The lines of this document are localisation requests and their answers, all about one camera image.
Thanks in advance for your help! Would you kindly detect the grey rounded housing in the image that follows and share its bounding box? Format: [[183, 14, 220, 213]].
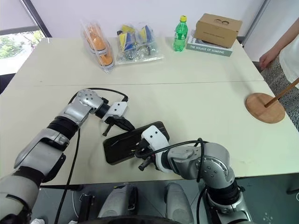
[[164, 182, 195, 224], [97, 182, 139, 219]]

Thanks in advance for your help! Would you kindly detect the black window frame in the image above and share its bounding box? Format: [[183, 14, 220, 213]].
[[19, 0, 52, 38]]

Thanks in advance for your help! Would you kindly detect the round wooden stand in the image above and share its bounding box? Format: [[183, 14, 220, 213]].
[[244, 77, 299, 124]]

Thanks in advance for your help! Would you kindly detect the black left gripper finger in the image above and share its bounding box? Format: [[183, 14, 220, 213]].
[[116, 122, 133, 132], [121, 118, 136, 129]]

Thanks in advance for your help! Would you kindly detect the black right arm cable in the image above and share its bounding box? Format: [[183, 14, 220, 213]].
[[135, 137, 211, 221]]

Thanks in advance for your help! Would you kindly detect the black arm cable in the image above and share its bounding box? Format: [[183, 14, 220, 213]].
[[52, 87, 130, 224], [135, 137, 211, 221]]

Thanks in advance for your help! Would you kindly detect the person's bare hand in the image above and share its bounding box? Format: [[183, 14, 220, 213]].
[[259, 48, 281, 70]]

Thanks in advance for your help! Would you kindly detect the dark tool case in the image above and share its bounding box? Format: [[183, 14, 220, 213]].
[[103, 121, 171, 166]]

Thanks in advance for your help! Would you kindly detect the person's white shirt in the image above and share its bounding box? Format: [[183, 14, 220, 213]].
[[278, 34, 299, 90]]

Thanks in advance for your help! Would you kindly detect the green and white book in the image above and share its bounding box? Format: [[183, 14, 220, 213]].
[[185, 29, 234, 57]]

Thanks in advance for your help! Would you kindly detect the clear bag of blue-yellow items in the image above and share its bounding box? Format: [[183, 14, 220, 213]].
[[115, 21, 164, 66]]

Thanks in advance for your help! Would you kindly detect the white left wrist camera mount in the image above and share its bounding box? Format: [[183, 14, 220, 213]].
[[100, 100, 128, 123]]

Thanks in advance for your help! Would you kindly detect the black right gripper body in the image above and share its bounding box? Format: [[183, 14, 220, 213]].
[[137, 139, 157, 171]]

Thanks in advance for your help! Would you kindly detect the clear bag of orange items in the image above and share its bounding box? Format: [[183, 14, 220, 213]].
[[80, 19, 116, 75]]

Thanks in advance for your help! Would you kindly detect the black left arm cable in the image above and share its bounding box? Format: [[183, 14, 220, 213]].
[[52, 87, 130, 224]]

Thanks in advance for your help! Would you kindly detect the brown cardboard box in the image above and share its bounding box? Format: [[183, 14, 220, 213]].
[[193, 13, 243, 49]]

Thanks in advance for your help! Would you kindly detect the green plastic soda bottle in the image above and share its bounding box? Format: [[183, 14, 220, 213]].
[[172, 15, 188, 52]]

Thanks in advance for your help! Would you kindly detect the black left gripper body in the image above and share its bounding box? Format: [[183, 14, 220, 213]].
[[102, 115, 127, 137]]

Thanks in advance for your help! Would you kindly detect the white roller blind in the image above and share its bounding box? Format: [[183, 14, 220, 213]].
[[0, 0, 39, 31]]

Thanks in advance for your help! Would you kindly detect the grey patterned fabric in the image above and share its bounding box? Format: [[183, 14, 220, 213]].
[[260, 56, 299, 132]]

